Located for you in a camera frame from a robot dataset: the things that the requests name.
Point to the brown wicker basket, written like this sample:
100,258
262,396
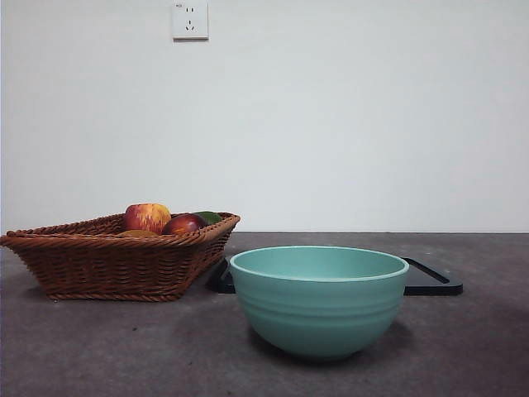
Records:
107,269

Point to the teal ceramic bowl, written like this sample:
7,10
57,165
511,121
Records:
318,314

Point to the dark red apple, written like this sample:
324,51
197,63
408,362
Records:
184,225

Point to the black rectangular tray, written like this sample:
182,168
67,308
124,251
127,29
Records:
434,285

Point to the red yellow apple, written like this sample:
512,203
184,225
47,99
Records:
144,217

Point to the white wall socket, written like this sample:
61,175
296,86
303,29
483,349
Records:
190,20

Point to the green fruit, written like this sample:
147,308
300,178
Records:
211,217

